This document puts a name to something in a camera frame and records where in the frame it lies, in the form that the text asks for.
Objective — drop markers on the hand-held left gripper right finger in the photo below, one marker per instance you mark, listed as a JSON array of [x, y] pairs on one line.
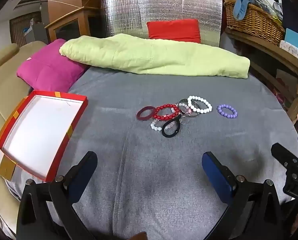
[[215, 172]]

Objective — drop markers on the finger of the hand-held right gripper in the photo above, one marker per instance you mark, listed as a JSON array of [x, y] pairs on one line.
[[284, 153]]

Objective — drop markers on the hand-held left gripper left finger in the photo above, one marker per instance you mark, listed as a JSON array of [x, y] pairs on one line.
[[85, 177]]

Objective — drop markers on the silver metal bangle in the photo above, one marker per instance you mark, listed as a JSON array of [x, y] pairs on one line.
[[189, 115]]

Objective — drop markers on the dark red bangle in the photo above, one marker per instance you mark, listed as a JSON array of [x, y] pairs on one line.
[[139, 115]]

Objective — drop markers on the grey bed sheet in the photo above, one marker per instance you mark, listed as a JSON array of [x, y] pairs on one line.
[[149, 180]]

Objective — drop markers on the wooden shelf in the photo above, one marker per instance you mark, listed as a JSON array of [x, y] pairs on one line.
[[276, 52]]

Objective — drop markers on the blue card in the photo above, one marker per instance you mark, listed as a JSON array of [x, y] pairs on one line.
[[297, 42]]

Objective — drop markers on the magenta pillow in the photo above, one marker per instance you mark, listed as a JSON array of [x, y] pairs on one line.
[[48, 70]]

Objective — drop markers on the beige leather sofa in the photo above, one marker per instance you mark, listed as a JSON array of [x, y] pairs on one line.
[[3, 80]]

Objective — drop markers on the light green folded quilt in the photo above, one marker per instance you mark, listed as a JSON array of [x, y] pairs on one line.
[[151, 57]]

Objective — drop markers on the wicker basket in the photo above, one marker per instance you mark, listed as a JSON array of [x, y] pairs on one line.
[[254, 22]]

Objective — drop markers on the small red cushion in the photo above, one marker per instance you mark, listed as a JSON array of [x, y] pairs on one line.
[[174, 30]]

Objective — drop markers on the clear plastic bag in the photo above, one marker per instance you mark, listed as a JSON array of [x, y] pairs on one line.
[[266, 2]]

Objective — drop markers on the grey box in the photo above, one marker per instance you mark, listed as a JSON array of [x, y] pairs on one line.
[[36, 32]]

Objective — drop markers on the blue cloth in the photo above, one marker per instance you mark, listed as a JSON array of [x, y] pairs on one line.
[[241, 5]]

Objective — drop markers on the brown wicker cabinet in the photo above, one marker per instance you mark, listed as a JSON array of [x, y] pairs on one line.
[[18, 27]]

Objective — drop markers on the silver foil insulation sheet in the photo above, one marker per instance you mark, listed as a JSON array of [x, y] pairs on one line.
[[129, 10]]

